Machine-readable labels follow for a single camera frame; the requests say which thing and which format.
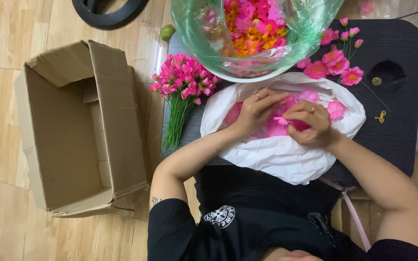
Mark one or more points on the person's right hand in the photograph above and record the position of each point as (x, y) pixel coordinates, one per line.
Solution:
(312, 127)

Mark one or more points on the person's left hand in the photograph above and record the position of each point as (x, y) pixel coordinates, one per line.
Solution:
(250, 114)

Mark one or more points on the person's right fingers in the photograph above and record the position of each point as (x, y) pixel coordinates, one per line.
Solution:
(301, 112)

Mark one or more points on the person's left fingers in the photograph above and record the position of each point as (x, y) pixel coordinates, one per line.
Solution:
(272, 98)

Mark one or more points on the small pink flower petal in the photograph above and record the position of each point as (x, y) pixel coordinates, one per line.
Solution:
(280, 120)

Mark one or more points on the heap of pink fabric petals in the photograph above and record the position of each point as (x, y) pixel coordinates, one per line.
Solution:
(274, 128)

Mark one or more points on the white plastic bag of petals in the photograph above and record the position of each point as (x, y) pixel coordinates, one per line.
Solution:
(278, 159)

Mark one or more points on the pink flower spray with buds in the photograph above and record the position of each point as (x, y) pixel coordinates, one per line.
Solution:
(334, 65)

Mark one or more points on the heap of pink orange flowers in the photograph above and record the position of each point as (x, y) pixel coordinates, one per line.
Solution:
(254, 29)

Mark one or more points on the small gold clasp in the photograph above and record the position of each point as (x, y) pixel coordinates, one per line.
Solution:
(380, 116)

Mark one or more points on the round gold button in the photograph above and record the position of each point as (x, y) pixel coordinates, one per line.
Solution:
(376, 81)

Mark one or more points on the black lap table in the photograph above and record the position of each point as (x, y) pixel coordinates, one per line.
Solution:
(386, 137)

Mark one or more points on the bunch of pink flower stems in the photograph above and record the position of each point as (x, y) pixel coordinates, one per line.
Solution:
(181, 83)

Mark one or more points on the green plastic bag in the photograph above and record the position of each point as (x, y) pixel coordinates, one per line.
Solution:
(198, 40)

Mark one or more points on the person's black shirt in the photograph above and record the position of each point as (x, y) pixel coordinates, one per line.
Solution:
(252, 214)

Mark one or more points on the green fruit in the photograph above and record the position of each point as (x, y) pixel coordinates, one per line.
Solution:
(167, 32)

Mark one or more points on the black round base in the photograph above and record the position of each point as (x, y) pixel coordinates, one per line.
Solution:
(103, 18)

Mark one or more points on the open cardboard box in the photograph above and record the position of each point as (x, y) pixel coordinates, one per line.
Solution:
(82, 137)

